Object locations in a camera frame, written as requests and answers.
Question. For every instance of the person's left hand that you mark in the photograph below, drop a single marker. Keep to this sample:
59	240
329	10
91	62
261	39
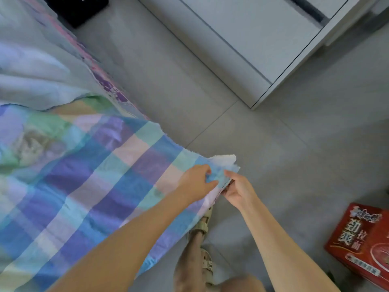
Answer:
195	184

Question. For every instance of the person's right hand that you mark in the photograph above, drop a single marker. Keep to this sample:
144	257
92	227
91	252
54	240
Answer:
239	191

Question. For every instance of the white bed sheet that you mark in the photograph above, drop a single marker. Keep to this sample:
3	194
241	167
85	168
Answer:
79	173

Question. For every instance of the person's left forearm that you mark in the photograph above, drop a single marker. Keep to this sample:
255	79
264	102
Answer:
121	252

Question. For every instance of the person's right forearm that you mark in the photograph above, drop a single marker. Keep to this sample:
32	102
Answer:
279	252

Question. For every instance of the person's left leg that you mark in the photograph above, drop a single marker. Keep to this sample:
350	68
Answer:
189	264

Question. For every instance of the person's leg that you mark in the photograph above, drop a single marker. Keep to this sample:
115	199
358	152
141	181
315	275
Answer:
189	264
243	284

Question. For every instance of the person's right leg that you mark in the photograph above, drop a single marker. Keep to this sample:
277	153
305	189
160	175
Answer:
243	284

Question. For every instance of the red plastic item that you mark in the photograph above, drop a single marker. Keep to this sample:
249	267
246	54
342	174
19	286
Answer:
361	240

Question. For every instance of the blue floral patterned sheet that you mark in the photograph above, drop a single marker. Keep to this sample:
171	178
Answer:
97	76

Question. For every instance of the white wardrobe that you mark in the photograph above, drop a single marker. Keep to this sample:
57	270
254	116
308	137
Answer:
255	33

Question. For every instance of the black white standing device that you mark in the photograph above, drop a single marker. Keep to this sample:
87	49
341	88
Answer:
76	9

